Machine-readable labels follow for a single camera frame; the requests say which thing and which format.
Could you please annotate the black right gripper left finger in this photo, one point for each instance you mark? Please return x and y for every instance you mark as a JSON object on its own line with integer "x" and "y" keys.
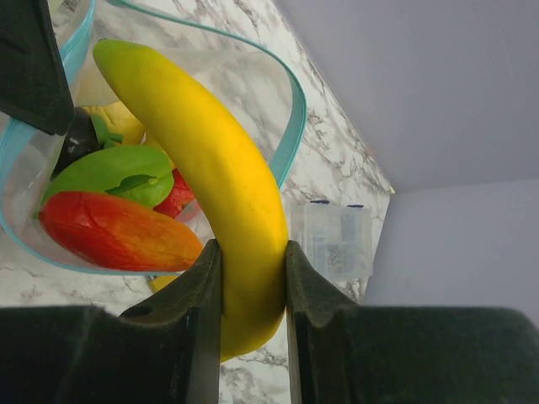
{"x": 165, "y": 349}

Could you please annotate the red tomato toy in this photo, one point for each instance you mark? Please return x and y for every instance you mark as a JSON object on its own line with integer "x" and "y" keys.
{"x": 178, "y": 198}

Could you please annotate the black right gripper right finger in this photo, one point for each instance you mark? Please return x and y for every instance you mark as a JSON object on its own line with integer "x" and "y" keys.
{"x": 342, "y": 352}

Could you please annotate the clear zip top bag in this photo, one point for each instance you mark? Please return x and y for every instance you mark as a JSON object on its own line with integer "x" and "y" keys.
{"x": 258, "y": 89}

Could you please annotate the yellow pear toy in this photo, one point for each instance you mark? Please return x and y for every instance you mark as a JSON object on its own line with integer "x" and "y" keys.
{"x": 115, "y": 125}

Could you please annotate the yellow banana toy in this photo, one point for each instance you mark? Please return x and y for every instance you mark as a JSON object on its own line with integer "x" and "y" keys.
{"x": 229, "y": 177}

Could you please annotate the clear plastic screw box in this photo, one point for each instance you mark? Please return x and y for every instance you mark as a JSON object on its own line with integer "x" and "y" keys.
{"x": 336, "y": 239}

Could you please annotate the green leaf toy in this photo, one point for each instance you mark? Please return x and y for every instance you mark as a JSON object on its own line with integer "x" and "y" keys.
{"x": 138, "y": 173}

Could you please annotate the red peach toy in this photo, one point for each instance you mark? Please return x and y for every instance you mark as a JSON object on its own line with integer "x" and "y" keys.
{"x": 116, "y": 233}

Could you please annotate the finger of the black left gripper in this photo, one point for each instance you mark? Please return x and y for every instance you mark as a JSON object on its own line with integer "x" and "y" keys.
{"x": 34, "y": 87}

